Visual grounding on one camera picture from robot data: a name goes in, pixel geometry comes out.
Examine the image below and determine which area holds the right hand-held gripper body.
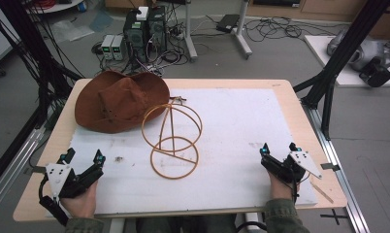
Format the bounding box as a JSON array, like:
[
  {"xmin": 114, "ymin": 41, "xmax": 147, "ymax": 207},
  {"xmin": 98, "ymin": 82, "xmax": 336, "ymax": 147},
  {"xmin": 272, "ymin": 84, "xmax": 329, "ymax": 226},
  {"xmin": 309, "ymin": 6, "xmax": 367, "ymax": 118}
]
[{"xmin": 260, "ymin": 150, "xmax": 324, "ymax": 184}]

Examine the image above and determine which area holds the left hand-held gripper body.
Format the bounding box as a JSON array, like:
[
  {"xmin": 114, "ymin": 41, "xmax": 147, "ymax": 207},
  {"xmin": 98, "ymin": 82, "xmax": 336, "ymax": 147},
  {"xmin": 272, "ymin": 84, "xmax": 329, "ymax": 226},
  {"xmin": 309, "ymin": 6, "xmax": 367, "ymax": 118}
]
[{"xmin": 45, "ymin": 162, "xmax": 105, "ymax": 199}]

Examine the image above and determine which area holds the brown suede hat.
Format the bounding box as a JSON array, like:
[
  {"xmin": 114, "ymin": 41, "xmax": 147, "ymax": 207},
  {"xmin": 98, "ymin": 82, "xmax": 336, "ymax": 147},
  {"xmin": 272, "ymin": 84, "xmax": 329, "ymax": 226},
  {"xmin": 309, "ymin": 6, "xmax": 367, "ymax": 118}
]
[{"xmin": 74, "ymin": 70, "xmax": 171, "ymax": 134}]

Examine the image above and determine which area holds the orange wire hat stand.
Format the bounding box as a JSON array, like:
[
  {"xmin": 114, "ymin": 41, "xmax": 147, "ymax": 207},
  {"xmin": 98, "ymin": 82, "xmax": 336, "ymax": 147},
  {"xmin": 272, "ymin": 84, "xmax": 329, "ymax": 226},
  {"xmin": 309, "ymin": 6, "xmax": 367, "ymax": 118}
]
[{"xmin": 141, "ymin": 96, "xmax": 204, "ymax": 181}]

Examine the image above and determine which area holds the person's right hand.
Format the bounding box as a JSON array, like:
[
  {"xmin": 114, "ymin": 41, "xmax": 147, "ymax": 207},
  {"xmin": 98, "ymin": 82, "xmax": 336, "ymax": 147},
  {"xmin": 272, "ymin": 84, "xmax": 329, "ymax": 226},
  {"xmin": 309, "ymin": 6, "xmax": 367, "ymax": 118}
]
[{"xmin": 268, "ymin": 171, "xmax": 302, "ymax": 202}]

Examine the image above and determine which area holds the person's left hand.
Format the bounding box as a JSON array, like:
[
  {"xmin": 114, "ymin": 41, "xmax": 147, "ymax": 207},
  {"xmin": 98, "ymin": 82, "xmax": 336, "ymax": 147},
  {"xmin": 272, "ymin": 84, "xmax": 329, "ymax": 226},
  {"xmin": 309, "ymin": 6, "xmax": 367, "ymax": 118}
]
[{"xmin": 60, "ymin": 179, "xmax": 99, "ymax": 219}]

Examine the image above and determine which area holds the grey tape tab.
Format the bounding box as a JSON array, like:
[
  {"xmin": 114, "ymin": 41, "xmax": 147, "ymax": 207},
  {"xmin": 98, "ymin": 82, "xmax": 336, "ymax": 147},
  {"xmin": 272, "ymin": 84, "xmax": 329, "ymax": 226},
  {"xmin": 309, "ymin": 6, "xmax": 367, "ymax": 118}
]
[
  {"xmin": 22, "ymin": 165, "xmax": 48, "ymax": 176},
  {"xmin": 320, "ymin": 162, "xmax": 341, "ymax": 172}
]

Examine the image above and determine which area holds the light wooden table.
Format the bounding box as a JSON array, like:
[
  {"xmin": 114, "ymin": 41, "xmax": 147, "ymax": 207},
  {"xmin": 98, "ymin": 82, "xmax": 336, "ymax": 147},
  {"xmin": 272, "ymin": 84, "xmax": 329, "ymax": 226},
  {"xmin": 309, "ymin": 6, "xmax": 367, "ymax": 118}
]
[{"xmin": 12, "ymin": 78, "xmax": 348, "ymax": 223}]

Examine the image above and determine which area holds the white foam mat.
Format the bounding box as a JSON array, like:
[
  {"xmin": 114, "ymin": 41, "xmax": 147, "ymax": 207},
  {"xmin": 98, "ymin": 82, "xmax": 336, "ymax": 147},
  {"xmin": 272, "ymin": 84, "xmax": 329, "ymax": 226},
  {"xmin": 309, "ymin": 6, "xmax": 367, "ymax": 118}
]
[{"xmin": 45, "ymin": 87, "xmax": 319, "ymax": 218}]

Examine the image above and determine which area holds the thin wooden stick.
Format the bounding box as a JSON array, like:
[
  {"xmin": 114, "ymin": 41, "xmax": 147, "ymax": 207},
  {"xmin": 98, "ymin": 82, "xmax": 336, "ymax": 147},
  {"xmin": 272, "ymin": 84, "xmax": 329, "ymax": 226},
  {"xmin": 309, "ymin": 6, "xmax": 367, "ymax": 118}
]
[{"xmin": 309, "ymin": 182, "xmax": 335, "ymax": 205}]

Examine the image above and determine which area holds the white board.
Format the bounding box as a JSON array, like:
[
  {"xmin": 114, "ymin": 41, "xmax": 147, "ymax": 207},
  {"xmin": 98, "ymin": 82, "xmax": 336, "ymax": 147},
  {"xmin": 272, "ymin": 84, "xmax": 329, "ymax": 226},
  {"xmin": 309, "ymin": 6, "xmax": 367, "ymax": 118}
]
[{"xmin": 304, "ymin": 34, "xmax": 390, "ymax": 88}]

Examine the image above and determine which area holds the black device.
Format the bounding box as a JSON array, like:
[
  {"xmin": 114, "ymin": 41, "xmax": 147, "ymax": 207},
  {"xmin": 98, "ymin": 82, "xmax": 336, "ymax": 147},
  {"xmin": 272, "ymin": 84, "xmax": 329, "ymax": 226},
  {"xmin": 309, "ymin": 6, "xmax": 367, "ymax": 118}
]
[{"xmin": 358, "ymin": 57, "xmax": 390, "ymax": 88}]

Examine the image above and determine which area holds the grey power supply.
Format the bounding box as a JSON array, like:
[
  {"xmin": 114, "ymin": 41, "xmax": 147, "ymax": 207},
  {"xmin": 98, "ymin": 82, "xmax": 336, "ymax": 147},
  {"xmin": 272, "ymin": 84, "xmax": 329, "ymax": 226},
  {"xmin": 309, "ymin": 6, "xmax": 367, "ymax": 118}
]
[
  {"xmin": 100, "ymin": 34, "xmax": 115, "ymax": 61},
  {"xmin": 111, "ymin": 34, "xmax": 126, "ymax": 61}
]

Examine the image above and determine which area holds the grey robot shell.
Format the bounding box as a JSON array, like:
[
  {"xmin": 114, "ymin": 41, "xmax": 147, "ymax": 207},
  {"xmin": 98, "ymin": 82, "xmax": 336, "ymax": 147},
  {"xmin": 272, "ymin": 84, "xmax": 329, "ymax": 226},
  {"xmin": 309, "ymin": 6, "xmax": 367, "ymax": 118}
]
[{"xmin": 326, "ymin": 28, "xmax": 390, "ymax": 73}]

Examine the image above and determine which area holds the white stand leg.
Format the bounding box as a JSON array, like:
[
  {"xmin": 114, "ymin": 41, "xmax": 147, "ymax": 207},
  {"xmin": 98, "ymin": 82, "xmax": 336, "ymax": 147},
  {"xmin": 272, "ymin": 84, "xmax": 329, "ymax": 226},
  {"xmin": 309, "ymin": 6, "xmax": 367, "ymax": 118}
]
[
  {"xmin": 232, "ymin": 0, "xmax": 253, "ymax": 60},
  {"xmin": 182, "ymin": 0, "xmax": 199, "ymax": 63}
]

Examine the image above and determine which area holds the clear plastic sheet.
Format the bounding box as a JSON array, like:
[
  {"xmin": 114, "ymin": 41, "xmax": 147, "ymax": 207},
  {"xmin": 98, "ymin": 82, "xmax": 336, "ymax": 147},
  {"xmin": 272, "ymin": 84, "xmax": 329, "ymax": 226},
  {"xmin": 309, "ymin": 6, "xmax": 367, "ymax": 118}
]
[{"xmin": 50, "ymin": 11, "xmax": 114, "ymax": 43}]

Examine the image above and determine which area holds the black computer tower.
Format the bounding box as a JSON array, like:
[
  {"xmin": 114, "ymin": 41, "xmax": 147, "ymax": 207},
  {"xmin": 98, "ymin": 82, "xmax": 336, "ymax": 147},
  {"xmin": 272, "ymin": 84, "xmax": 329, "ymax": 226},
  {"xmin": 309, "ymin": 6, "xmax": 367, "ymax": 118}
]
[
  {"xmin": 122, "ymin": 9, "xmax": 149, "ymax": 64},
  {"xmin": 146, "ymin": 5, "xmax": 168, "ymax": 54}
]

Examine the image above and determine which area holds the flat black box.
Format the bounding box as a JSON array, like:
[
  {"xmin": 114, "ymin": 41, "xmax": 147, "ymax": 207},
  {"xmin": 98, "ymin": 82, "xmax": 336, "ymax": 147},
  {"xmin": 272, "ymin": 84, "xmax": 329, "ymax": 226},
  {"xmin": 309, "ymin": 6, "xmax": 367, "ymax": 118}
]
[{"xmin": 215, "ymin": 14, "xmax": 241, "ymax": 34}]

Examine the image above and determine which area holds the round white table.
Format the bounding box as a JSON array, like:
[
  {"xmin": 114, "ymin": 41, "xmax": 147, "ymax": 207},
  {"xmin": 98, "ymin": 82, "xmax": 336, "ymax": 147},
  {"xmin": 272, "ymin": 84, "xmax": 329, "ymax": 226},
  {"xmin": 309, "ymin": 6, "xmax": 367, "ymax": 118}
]
[{"xmin": 25, "ymin": 0, "xmax": 84, "ymax": 15}]

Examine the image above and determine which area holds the white box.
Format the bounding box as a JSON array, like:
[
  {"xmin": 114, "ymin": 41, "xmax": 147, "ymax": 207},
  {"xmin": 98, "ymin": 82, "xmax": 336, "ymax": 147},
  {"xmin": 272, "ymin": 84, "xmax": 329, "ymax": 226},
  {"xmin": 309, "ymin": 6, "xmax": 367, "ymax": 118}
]
[{"xmin": 136, "ymin": 6, "xmax": 149, "ymax": 21}]

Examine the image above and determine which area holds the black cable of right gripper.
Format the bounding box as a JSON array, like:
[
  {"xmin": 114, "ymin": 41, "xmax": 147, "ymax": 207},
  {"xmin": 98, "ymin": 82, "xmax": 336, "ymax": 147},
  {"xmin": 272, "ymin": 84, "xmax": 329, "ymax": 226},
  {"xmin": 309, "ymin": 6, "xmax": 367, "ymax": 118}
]
[{"xmin": 289, "ymin": 173, "xmax": 312, "ymax": 205}]

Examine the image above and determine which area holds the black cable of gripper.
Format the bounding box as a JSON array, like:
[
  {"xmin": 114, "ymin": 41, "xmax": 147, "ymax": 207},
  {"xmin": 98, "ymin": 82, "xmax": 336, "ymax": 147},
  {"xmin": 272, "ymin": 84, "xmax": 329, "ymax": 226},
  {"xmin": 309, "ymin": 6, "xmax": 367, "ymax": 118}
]
[
  {"xmin": 38, "ymin": 176, "xmax": 70, "ymax": 227},
  {"xmin": 289, "ymin": 173, "xmax": 312, "ymax": 205}
]

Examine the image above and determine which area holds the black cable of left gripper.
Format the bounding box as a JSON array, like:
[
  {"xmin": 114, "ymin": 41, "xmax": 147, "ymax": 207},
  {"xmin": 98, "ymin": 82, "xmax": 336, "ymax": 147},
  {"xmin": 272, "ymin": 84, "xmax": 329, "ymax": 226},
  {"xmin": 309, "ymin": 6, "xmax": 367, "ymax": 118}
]
[{"xmin": 38, "ymin": 176, "xmax": 70, "ymax": 227}]

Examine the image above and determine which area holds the aluminium rail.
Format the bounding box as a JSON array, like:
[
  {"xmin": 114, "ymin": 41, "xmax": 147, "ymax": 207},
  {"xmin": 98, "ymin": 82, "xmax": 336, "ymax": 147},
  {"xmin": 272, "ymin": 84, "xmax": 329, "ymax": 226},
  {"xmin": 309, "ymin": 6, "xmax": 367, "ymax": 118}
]
[
  {"xmin": 0, "ymin": 126, "xmax": 47, "ymax": 218},
  {"xmin": 302, "ymin": 100, "xmax": 372, "ymax": 233}
]

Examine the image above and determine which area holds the black cable under table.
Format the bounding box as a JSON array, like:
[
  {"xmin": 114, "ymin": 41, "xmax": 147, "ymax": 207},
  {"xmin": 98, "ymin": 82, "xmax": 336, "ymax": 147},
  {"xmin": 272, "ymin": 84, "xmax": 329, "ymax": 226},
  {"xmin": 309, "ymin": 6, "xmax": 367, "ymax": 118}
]
[{"xmin": 235, "ymin": 220, "xmax": 269, "ymax": 233}]

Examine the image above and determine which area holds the black metal frame stand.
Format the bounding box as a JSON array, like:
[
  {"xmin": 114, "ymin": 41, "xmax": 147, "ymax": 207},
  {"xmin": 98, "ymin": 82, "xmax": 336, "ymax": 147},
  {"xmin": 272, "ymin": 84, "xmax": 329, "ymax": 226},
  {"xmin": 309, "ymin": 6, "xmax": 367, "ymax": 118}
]
[
  {"xmin": 292, "ymin": 0, "xmax": 390, "ymax": 141},
  {"xmin": 0, "ymin": 0, "xmax": 84, "ymax": 192}
]

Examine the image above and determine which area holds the tangle of cables by computers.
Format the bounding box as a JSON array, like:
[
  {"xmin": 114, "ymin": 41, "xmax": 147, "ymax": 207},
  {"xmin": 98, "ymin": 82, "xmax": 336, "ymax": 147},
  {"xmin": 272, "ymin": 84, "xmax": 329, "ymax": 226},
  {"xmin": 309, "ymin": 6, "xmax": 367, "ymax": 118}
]
[{"xmin": 90, "ymin": 18, "xmax": 197, "ymax": 78}]

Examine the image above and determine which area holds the tangle of black cables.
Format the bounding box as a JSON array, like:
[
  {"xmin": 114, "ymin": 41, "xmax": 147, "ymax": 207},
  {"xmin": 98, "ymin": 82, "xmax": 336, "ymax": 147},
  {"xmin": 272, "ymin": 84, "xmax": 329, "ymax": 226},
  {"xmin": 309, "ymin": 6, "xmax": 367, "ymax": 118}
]
[{"xmin": 201, "ymin": 14, "xmax": 338, "ymax": 44}]

